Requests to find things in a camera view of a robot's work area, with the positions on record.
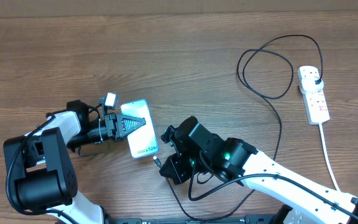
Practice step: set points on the white power strip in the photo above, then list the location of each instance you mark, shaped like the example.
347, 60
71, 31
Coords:
315, 103

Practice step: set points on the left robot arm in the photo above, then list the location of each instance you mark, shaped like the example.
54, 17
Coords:
41, 179

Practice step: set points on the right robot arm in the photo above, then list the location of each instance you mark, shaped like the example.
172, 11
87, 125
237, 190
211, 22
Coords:
234, 161

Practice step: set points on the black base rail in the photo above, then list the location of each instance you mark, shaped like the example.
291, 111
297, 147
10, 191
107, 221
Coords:
248, 219

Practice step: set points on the blue Galaxy smartphone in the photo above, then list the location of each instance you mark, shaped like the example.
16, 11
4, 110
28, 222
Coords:
143, 141

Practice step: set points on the white charger plug adapter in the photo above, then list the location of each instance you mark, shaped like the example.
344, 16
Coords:
310, 85

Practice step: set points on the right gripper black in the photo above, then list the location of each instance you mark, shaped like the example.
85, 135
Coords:
182, 173

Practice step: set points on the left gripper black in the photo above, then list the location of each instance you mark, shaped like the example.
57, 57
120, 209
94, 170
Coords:
115, 125

